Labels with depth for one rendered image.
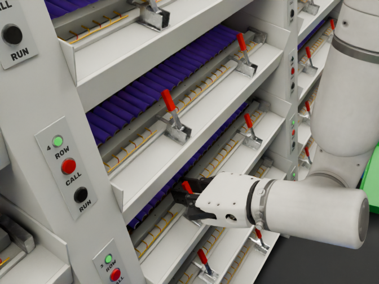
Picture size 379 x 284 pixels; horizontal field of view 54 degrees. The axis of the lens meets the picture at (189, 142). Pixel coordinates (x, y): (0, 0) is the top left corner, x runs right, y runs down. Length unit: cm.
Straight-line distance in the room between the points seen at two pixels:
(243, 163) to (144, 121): 33
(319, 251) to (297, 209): 77
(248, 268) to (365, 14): 86
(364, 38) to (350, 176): 27
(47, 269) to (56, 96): 21
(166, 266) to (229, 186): 18
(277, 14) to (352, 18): 52
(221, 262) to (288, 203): 39
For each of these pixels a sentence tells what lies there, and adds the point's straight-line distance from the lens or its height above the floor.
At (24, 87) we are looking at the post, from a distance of 39.
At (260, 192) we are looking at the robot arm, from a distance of 59.
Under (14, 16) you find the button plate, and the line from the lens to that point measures 39.
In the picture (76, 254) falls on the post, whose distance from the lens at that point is 50.
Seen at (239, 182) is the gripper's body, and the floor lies 60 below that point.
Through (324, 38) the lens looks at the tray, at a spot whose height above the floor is 50.
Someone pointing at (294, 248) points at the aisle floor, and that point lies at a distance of 133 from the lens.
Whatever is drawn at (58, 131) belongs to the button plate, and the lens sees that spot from 42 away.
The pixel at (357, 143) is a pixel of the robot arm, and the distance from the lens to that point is 48.
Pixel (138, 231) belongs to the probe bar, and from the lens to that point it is 70.
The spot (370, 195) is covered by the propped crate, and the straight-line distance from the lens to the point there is 151.
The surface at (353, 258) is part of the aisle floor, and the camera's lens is 133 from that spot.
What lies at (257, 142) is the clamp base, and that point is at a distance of 91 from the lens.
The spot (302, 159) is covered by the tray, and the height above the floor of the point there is 14.
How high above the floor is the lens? 102
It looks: 33 degrees down
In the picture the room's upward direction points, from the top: 11 degrees counter-clockwise
